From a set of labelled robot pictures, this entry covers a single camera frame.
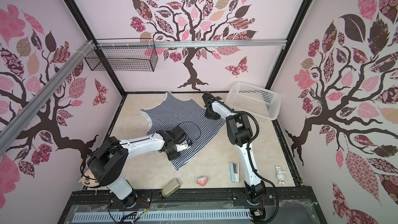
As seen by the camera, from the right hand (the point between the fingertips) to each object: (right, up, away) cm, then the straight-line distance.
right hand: (212, 115), depth 106 cm
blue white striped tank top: (-15, -1, 0) cm, 15 cm away
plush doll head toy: (-62, -29, -34) cm, 76 cm away
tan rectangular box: (-23, -34, -32) cm, 52 cm away
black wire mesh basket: (-47, +39, -11) cm, 62 cm away
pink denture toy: (-7, -31, -30) cm, 44 cm away
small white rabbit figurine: (+34, -30, -27) cm, 53 cm away
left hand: (-24, -23, -18) cm, 38 cm away
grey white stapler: (+10, -29, -26) cm, 40 cm away
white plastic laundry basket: (+39, +8, +7) cm, 40 cm away
